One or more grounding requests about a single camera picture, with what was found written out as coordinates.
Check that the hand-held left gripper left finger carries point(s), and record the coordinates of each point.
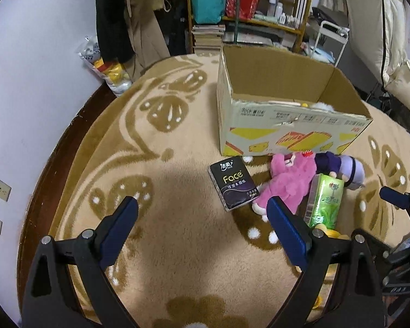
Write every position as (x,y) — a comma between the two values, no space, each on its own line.
(119,225)

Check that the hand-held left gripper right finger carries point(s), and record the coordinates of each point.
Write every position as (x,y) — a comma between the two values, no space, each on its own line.
(287,232)

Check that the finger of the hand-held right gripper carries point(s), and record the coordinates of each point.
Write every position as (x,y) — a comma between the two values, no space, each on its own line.
(394,196)
(384,251)

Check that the lavender-haired plush doll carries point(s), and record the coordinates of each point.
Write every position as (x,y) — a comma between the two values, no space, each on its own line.
(348,174)

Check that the printed cardboard box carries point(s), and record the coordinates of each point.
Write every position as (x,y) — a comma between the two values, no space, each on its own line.
(259,126)

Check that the green tissue pack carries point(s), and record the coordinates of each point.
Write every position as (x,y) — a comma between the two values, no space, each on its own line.
(323,201)

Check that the pink plush toy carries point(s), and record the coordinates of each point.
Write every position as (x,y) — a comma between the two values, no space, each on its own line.
(287,177)

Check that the beige patterned blanket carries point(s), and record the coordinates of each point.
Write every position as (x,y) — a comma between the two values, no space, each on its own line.
(177,194)

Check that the black tissue pack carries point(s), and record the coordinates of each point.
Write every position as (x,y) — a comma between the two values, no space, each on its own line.
(232,184)

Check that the white fluffy plush toy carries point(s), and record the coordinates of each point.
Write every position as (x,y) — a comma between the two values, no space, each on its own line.
(324,106)

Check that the plastic bag of toys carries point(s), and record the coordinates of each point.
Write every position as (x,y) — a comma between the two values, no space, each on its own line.
(116,75)

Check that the white mattress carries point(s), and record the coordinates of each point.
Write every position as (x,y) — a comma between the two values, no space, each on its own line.
(396,41)

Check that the light blue folded cloth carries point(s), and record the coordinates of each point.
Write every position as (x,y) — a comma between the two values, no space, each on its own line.
(319,53)

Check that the white trolley cart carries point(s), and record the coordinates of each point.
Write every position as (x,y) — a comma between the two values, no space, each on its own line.
(341,41)

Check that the beige hanging coat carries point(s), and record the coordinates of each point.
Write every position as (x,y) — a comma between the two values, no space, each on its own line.
(147,37)

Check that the pile of papers and books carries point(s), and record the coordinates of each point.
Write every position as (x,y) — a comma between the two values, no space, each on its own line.
(259,36)

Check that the black hanging coat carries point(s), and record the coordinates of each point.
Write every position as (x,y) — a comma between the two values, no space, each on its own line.
(112,24)

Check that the wooden shelf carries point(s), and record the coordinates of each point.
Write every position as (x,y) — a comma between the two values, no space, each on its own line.
(270,26)

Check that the stack of books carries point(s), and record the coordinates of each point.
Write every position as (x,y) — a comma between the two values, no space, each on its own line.
(206,37)

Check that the dark hanging clothes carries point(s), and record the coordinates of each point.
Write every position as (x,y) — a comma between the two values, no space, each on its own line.
(177,24)

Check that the row of white bottles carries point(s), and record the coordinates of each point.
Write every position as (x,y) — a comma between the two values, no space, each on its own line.
(282,15)

